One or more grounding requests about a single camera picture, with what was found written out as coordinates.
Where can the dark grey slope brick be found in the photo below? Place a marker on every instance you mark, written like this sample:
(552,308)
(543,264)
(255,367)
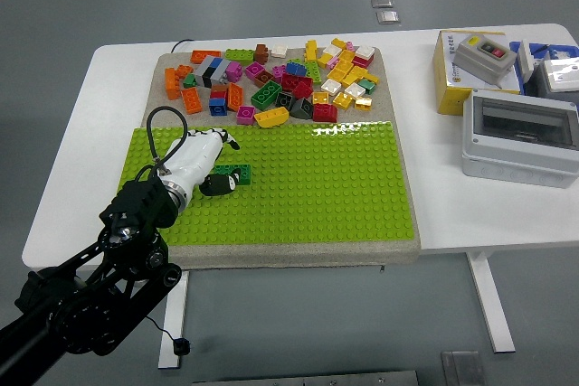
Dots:
(301,108)

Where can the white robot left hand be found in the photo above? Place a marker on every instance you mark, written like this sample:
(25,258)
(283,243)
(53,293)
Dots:
(194,157)

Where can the grey metal floor plate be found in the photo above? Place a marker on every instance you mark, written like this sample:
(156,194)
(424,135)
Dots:
(461,368)

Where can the magenta square brick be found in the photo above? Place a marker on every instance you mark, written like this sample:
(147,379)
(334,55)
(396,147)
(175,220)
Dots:
(254,69)
(234,70)

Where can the red square brick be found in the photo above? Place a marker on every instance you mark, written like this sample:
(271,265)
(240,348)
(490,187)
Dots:
(325,112)
(218,94)
(302,90)
(362,63)

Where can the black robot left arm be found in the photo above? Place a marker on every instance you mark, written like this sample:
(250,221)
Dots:
(135,209)

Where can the silver floor socket plate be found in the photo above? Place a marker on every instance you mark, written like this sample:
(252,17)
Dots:
(381,1)
(388,16)

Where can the grey push-button switch box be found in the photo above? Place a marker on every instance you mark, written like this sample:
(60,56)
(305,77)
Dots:
(479,63)

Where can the lime green eight-stud brick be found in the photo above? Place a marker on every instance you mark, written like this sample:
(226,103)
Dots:
(239,56)

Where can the small lime green brick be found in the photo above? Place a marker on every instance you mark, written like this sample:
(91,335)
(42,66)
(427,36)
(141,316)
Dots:
(296,61)

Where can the grey white switch unit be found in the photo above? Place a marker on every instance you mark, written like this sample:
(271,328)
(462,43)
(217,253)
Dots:
(561,74)

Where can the yellow square brick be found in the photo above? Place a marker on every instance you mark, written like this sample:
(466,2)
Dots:
(346,56)
(338,43)
(371,78)
(320,98)
(363,102)
(325,60)
(343,100)

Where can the grey enclosure with clear lid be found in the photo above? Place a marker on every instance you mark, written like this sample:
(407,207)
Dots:
(515,155)

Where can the dark red long brick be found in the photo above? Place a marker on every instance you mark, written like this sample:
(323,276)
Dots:
(294,80)

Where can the long metal floor strip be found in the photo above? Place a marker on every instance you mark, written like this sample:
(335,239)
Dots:
(307,378)

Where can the pink square brick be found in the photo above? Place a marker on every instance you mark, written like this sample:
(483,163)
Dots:
(246,115)

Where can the orange eight-stud brick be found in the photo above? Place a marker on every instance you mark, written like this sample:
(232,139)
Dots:
(191,99)
(235,96)
(205,56)
(171,83)

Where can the green brick with pale top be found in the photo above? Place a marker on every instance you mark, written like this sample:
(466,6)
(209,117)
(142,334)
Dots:
(367,86)

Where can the small orange brick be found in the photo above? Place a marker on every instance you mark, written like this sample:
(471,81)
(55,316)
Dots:
(184,70)

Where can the yellow cardboard box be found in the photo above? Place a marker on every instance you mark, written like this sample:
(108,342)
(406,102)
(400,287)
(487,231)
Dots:
(445,83)

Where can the lime green narrow brick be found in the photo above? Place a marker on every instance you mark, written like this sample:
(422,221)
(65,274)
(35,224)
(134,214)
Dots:
(312,70)

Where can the grey-brown foam mat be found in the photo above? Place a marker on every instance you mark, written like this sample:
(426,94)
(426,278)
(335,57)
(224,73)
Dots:
(271,257)

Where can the yellow narrow brick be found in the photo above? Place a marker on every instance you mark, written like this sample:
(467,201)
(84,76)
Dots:
(310,49)

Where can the white table leg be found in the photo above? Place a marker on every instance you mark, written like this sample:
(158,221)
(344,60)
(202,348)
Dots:
(174,327)
(490,304)

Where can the brown tall brick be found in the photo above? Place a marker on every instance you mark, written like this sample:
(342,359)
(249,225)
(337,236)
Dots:
(261,53)

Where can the white wall socket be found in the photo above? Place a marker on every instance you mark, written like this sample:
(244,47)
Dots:
(524,60)

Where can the yellow long brick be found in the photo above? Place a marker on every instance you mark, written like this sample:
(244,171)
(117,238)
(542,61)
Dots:
(356,75)
(339,72)

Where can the black square brick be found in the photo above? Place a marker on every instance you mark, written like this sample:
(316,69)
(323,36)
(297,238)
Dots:
(285,100)

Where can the grey black blue brick stack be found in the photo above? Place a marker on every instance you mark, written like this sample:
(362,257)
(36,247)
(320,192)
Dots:
(210,70)

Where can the blue square brick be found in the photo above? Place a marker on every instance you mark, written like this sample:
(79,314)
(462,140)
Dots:
(217,107)
(296,69)

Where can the brown square brick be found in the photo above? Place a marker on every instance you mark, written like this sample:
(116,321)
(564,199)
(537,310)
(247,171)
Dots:
(219,87)
(263,78)

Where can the dark green eight-stud brick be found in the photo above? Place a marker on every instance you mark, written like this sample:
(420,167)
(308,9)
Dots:
(243,173)
(266,94)

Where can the yellow curved brick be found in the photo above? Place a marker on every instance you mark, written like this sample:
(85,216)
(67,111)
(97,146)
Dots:
(271,117)

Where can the blue plastic bin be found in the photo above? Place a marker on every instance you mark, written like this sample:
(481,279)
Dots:
(567,49)

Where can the white square brick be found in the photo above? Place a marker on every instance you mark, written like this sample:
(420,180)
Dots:
(279,50)
(331,50)
(364,51)
(354,90)
(330,86)

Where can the lime green studded baseplate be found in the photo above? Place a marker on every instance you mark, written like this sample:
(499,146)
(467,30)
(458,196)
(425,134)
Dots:
(316,187)

